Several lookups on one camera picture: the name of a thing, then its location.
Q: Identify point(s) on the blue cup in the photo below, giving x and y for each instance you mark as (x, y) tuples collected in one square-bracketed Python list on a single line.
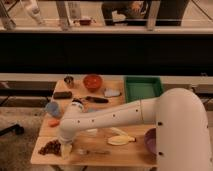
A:
[(53, 109)]

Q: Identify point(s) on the seated person in background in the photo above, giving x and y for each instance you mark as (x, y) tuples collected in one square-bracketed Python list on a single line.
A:
[(130, 9)]

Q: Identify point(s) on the small metal cup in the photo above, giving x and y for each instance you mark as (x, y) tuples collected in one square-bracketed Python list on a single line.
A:
[(69, 80)]

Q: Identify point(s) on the orange red bowl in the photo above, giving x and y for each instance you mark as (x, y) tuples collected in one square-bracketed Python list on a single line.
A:
[(92, 82)]

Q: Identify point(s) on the silver fork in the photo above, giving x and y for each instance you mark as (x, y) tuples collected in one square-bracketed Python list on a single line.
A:
[(87, 152)]

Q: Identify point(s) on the red bowl in background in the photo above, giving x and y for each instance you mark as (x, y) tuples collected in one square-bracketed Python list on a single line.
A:
[(85, 22)]

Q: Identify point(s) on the orange carrot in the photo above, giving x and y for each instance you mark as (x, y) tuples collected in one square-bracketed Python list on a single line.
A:
[(53, 123)]

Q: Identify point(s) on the black handled knife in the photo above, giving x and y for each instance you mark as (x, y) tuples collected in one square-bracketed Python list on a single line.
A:
[(96, 99)]

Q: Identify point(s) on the purple bowl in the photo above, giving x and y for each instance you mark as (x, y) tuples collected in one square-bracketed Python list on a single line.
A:
[(150, 140)]

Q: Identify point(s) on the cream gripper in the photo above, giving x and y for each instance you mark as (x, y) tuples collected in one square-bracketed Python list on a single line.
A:
[(66, 149)]

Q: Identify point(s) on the green plastic tray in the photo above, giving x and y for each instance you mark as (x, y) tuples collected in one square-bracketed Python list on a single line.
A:
[(142, 87)]

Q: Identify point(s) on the yellow banana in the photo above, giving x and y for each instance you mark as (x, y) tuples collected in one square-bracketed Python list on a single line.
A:
[(120, 140)]

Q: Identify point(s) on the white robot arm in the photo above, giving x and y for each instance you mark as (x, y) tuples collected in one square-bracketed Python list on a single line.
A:
[(182, 132)]

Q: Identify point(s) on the white plastic cup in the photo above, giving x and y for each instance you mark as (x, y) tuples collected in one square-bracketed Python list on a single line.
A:
[(92, 132)]

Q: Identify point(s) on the dark grape bunch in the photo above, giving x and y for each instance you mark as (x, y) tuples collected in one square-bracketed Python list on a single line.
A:
[(52, 147)]

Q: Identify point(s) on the black rectangular block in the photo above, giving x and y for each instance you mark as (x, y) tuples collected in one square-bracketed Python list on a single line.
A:
[(62, 95)]

